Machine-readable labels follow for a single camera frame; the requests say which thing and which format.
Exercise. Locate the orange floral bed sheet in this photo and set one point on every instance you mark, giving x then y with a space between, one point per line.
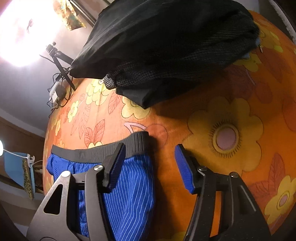
242 121

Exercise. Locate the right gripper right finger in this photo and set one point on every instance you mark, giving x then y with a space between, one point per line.
240 217

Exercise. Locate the yellow floral hanging cloth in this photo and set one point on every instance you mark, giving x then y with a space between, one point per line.
66 12

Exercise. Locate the blue striped boxer shorts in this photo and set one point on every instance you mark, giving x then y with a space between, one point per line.
129 206

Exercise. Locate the white power strip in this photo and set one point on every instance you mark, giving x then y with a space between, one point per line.
57 92

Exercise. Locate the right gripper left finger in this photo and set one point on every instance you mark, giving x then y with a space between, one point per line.
57 215

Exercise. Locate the black folded clothes stack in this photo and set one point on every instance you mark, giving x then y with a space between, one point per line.
151 51

